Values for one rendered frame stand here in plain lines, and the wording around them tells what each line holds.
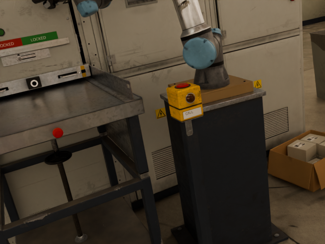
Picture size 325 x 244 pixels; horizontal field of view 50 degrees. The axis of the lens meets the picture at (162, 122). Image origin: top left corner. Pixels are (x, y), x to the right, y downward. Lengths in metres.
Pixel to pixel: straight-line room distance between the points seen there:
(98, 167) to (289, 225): 1.05
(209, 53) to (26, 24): 0.87
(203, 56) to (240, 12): 1.00
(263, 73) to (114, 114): 1.37
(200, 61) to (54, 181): 1.09
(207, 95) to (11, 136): 0.72
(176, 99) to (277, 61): 1.47
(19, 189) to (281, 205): 1.41
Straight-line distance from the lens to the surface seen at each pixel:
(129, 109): 1.23
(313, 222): 1.97
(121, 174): 2.07
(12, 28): 1.74
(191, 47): 1.26
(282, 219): 1.98
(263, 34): 2.35
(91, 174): 2.01
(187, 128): 1.10
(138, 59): 1.93
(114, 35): 1.88
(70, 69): 1.76
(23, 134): 1.18
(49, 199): 2.03
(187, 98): 1.04
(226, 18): 2.18
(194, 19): 1.28
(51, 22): 1.75
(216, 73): 1.42
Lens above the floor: 1.16
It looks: 19 degrees down
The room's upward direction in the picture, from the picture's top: 10 degrees counter-clockwise
